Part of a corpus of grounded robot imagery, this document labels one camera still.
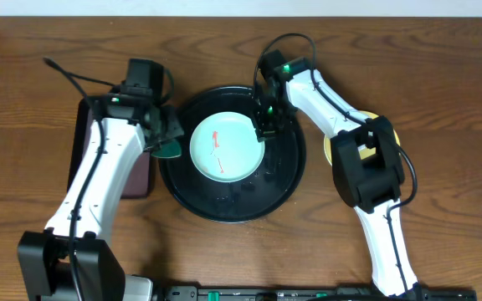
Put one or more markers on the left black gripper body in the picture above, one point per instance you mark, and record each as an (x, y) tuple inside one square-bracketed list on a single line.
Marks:
[(171, 126)]

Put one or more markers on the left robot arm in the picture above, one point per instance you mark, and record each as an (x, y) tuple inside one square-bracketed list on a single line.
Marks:
[(71, 258)]

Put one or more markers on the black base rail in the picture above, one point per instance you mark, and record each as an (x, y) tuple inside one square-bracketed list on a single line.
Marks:
[(191, 293)]

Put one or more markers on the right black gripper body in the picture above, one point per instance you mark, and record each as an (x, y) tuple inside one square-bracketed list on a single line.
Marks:
[(272, 121)]

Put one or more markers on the yellow plate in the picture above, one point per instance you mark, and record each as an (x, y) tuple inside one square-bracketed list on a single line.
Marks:
[(329, 146)]

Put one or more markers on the rectangular dark tray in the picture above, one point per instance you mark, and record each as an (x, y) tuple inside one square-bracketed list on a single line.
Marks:
[(140, 182)]

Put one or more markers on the green sponge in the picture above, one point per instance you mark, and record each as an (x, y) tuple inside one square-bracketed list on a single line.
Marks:
[(167, 150)]

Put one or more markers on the round black tray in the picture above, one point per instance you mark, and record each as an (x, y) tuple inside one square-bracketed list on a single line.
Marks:
[(264, 190)]

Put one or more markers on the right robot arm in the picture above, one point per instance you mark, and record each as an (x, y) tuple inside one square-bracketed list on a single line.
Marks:
[(367, 161)]

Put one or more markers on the mint green plate top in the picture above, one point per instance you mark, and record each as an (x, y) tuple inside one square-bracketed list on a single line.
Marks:
[(224, 147)]

